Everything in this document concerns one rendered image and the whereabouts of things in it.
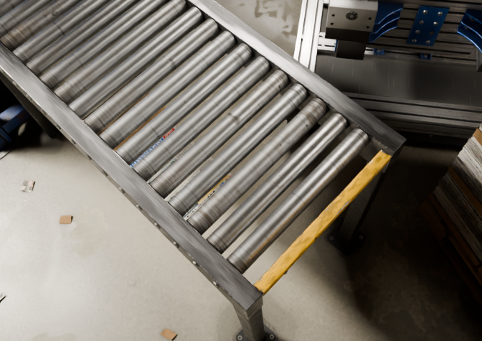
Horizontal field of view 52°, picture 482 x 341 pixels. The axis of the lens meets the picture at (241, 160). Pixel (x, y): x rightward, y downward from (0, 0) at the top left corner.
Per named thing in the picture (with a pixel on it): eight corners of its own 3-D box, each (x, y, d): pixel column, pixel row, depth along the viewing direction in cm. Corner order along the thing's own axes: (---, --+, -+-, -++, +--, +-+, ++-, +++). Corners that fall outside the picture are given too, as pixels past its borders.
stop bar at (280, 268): (391, 160, 116) (394, 156, 114) (264, 298, 104) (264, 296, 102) (380, 151, 117) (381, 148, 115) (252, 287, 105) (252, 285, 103)
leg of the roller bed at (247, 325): (267, 337, 176) (264, 302, 115) (256, 349, 174) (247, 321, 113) (255, 325, 178) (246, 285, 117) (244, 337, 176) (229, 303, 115)
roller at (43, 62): (163, -12, 150) (160, -25, 146) (37, 85, 137) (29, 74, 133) (153, -20, 152) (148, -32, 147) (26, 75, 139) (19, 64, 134)
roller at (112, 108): (224, 34, 141) (222, 21, 137) (95, 141, 128) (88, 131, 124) (211, 24, 143) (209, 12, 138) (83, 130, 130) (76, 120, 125)
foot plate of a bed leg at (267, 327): (283, 336, 176) (283, 335, 175) (255, 367, 172) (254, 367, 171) (256, 309, 180) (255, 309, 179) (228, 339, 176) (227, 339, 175)
